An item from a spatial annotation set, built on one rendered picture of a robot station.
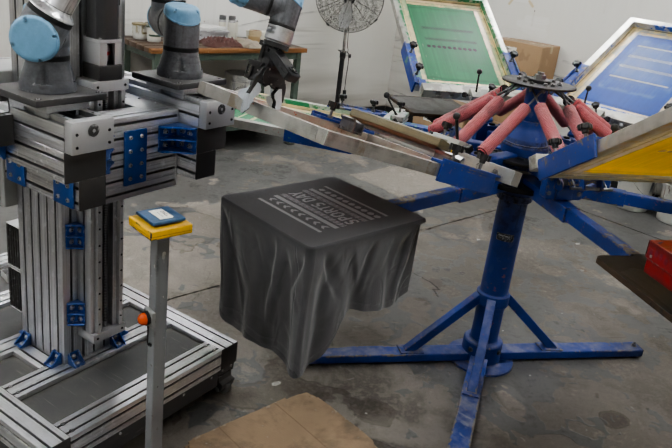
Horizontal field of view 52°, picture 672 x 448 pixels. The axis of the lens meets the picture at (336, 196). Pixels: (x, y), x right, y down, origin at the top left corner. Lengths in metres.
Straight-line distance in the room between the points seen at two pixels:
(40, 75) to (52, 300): 0.89
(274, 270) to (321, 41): 5.25
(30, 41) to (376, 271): 1.15
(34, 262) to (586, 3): 5.19
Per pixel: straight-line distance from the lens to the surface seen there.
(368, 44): 7.59
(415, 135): 2.21
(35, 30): 1.86
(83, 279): 2.51
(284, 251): 1.96
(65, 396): 2.56
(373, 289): 2.15
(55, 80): 2.02
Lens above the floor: 1.71
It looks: 20 degrees down
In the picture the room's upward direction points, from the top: 7 degrees clockwise
